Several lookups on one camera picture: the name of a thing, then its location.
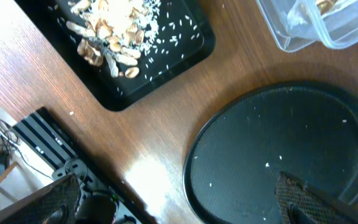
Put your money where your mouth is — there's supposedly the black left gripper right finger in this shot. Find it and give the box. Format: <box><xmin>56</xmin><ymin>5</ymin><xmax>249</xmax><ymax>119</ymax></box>
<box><xmin>275</xmin><ymin>172</ymin><xmax>358</xmax><ymax>224</ymax></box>

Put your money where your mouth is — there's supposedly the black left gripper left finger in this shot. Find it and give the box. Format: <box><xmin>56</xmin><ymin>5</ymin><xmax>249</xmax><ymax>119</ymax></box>
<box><xmin>0</xmin><ymin>174</ymin><xmax>81</xmax><ymax>224</ymax></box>

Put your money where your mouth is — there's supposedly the peanut shells and rice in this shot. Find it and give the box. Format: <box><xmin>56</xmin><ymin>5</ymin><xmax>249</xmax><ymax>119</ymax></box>
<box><xmin>65</xmin><ymin>0</ymin><xmax>162</xmax><ymax>78</ymax></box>

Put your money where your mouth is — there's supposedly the round black tray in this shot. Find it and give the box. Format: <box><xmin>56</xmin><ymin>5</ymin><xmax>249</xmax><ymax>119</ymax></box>
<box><xmin>183</xmin><ymin>82</ymin><xmax>358</xmax><ymax>223</ymax></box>

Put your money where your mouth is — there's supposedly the black silver stand base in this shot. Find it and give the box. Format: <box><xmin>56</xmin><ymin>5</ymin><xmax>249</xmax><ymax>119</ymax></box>
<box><xmin>11</xmin><ymin>108</ymin><xmax>150</xmax><ymax>223</ymax></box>

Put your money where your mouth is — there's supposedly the clear plastic bin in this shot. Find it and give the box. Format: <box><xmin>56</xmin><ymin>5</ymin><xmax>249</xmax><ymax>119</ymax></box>
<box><xmin>256</xmin><ymin>0</ymin><xmax>358</xmax><ymax>53</ymax></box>

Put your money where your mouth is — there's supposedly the black rectangular tray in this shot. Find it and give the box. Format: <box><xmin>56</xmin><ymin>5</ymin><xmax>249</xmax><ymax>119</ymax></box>
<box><xmin>16</xmin><ymin>0</ymin><xmax>216</xmax><ymax>111</ymax></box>

